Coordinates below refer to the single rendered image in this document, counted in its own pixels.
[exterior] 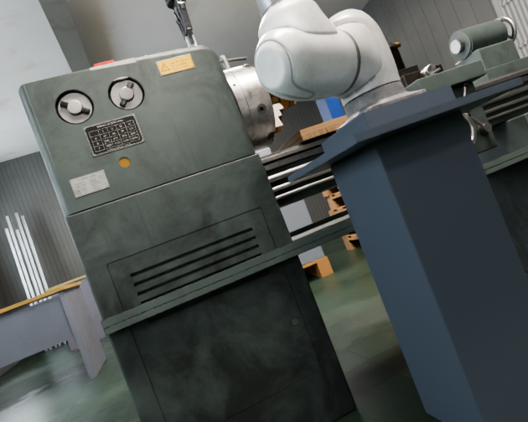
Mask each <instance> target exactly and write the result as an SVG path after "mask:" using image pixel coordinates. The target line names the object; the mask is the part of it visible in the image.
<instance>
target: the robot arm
mask: <svg viewBox="0 0 528 422"><path fill-rule="evenodd" d="M164 1H165V2H166V5H167V7H168V8H170V9H173V10H174V12H173V14H174V16H175V17H176V19H177V20H176V24H177V25H178V26H179V29H180V32H181V34H182V35H183V37H184V40H186V41H187V44H188V46H189V47H193V46H197V43H196V41H195V38H194V35H192V34H193V32H192V30H193V28H192V25H191V22H190V20H189V15H188V12H187V9H186V6H185V3H186V0H164ZM255 2H256V5H257V7H258V9H259V11H260V13H261V16H262V21H261V25H260V28H259V31H258V37H259V43H258V45H257V47H256V53H255V60H254V62H255V70H256V75H257V78H258V79H259V81H260V83H261V85H262V86H263V88H264V89H265V90H267V91H268V92H269V93H271V94H273V95H275V96H277V97H279V98H282V99H285V100H293V101H311V100H322V99H326V98H330V97H335V98H338V99H340V100H341V102H342V104H343V106H344V110H345V113H346V115H347V119H348V120H347V121H346V122H345V123H344V124H343V125H342V126H341V127H340V128H339V129H337V130H336V132H337V131H339V130H340V129H341V128H343V127H344V126H346V125H347V124H349V123H350V122H351V121H352V120H353V119H355V118H356V117H358V116H359V115H361V114H362V113H364V112H367V111H371V110H374V109H376V108H379V107H382V106H386V105H389V104H391V103H394V102H397V101H399V100H404V99H406V98H409V97H412V96H414V95H419V94H421V93H424V92H427V91H426V90H425V89H424V90H414V91H406V90H405V88H404V86H403V84H402V82H401V79H400V76H399V74H398V70H397V67H396V63H395V60H394V58H393V55H392V53H391V50H390V47H389V45H388V43H387V42H386V38H385V36H384V34H383V33H382V31H381V29H380V27H379V26H378V24H377V23H376V22H375V21H374V20H373V18H371V17H370V16H369V15H368V14H367V13H365V12H363V11H360V10H356V9H347V10H344V11H342V12H339V13H336V14H335V15H334V16H333V17H331V18H330V19H328V18H327V17H326V16H325V14H324V13H323V12H322V10H321V9H320V8H319V6H318V4H317V3H316V2H314V1H312V0H255Z"/></svg>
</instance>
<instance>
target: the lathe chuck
mask: <svg viewBox="0 0 528 422"><path fill-rule="evenodd" d="M245 66H249V65H248V64H245V65H242V66H238V67H235V68H232V69H226V70H228V71H230V72H231V73H232V74H233V75H234V76H235V78H236V80H237V81H238V83H239V85H240V87H241V89H242V91H243V93H244V96H245V98H246V102H247V105H248V107H249V111H250V114H251V121H252V126H253V135H254V141H253V148H254V150H256V149H259V148H262V147H266V146H269V145H271V144H272V142H273V140H274V137H273V138H271V140H268V139H267V138H268V134H270V132H275V131H276V121H275V114H274V110H273V105H272V100H271V96H270V94H269V92H268V91H267V90H265V89H264V88H263V86H262V85H261V83H260V81H259V79H258V78H257V75H256V70H255V68H254V67H253V66H251V67H250V68H244V67H245ZM260 104H263V105H264V106H265V107H266V111H265V112H264V113H263V114H260V113H258V111H257V107H258V106H259V105H260Z"/></svg>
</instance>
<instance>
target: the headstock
mask: <svg viewBox="0 0 528 422"><path fill-rule="evenodd" d="M135 60H136V62H134V63H130V64H121V65H117V66H112V67H107V68H102V69H94V70H90V69H83V70H80V71H76V72H72V73H68V74H65V75H59V76H55V77H51V78H48V79H44V80H37V81H34V82H30V83H27V84H23V85H21V86H20V87H19V90H18V93H19V96H20V99H21V101H22V103H23V108H24V109H25V112H26V115H27V117H28V121H29V123H30V125H31V128H32V131H33V133H34V137H35V139H36V142H37V144H38V146H39V150H40V152H41V155H42V158H43V159H44V164H45V166H46V168H47V171H48V173H49V177H50V179H51V182H52V184H53V186H54V190H55V192H56V195H57V198H58V200H59V202H60V206H61V208H62V211H63V213H64V216H65V217H66V216H68V215H71V214H75V213H78V212H80V211H83V210H86V209H88V208H93V207H95V206H98V205H101V204H104V203H108V202H110V201H113V200H116V199H119V198H123V197H126V196H128V195H131V194H134V193H138V192H141V191H143V190H146V189H149V188H153V187H156V186H158V185H161V184H164V183H168V182H171V181H173V180H176V179H179V178H183V177H186V176H188V175H192V174H195V173H197V172H202V171H204V170H207V169H210V168H212V167H217V166H219V165H222V164H225V163H228V162H232V161H235V160H237V159H240V158H243V157H247V156H250V155H252V154H255V151H254V148H253V146H252V144H251V140H250V137H249V135H248V133H247V130H246V127H245V124H244V122H243V120H242V118H241V114H240V112H239V109H238V107H237V104H236V101H235V98H234V96H233V94H232V92H231V89H230V86H229V83H228V81H227V79H226V77H225V72H224V70H223V68H222V66H221V63H220V60H219V58H218V56H217V54H216V53H215V52H214V51H213V50H212V49H210V48H208V47H206V46H202V45H197V46H193V47H188V48H183V49H175V50H170V51H166V52H162V53H157V54H150V55H146V56H142V57H138V58H135ZM123 76H126V77H130V80H121V81H118V82H116V83H115V84H113V83H112V81H113V80H115V79H117V78H119V77H123Z"/></svg>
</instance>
